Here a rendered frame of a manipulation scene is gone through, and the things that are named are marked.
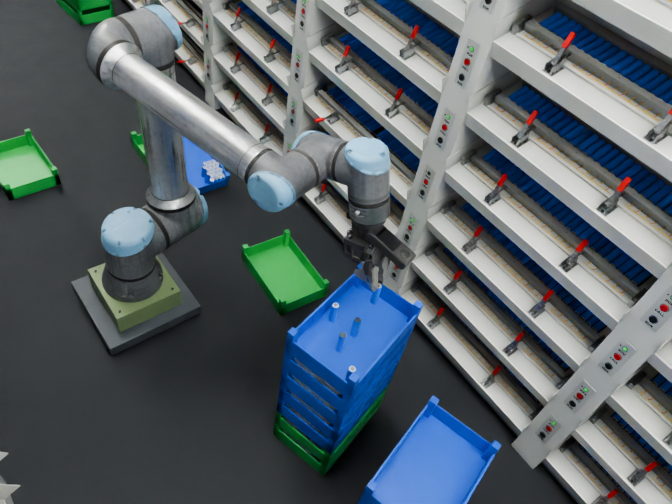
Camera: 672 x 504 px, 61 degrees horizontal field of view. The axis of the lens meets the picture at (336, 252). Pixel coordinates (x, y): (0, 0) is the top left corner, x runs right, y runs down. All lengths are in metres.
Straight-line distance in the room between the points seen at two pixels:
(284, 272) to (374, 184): 1.07
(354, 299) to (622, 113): 0.76
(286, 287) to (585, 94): 1.25
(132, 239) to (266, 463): 0.76
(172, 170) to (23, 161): 1.10
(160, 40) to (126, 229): 0.56
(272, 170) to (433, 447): 0.82
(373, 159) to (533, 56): 0.48
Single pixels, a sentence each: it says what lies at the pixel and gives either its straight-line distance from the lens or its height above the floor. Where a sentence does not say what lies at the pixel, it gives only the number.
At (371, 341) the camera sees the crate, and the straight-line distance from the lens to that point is 1.46.
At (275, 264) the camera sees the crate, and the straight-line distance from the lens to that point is 2.20.
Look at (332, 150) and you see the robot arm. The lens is 1.20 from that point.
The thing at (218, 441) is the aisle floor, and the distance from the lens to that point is 1.83.
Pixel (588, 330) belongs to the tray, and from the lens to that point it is 1.65.
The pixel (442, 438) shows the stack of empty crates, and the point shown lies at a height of 0.32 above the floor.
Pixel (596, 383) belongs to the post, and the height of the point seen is 0.48.
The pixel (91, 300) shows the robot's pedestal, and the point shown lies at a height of 0.06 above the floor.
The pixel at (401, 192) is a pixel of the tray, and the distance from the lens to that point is 1.85.
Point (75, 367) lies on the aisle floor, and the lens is 2.01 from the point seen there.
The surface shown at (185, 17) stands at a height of 0.30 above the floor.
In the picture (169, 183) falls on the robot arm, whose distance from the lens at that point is 1.76.
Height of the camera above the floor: 1.68
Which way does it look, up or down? 47 degrees down
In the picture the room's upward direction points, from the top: 12 degrees clockwise
